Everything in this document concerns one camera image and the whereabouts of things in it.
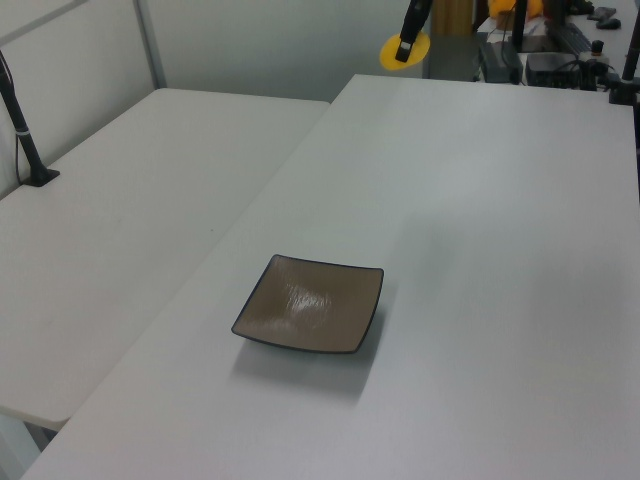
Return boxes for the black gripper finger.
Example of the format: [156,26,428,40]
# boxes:
[396,0,432,63]

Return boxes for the brown square ceramic plate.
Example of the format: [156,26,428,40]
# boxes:
[230,253,386,356]

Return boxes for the grey cabinet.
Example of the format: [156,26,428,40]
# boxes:
[422,33,482,80]

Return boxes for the yellow plush object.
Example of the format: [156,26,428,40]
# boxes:
[486,0,544,19]

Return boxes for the flat black device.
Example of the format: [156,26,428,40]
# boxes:
[477,40,522,84]

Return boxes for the black vertical pole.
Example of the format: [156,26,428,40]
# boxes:
[512,0,527,52]

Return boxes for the black electronics box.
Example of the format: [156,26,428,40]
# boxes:
[526,51,585,87]

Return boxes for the grey keyboard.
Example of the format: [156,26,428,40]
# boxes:
[546,19,594,52]

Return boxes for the dark object on desk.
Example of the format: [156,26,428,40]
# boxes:
[586,6,622,30]

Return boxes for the black clamp camera stand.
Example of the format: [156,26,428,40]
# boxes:
[606,29,640,107]

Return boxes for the black camera stand pole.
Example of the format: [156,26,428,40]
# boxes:
[0,48,61,189]

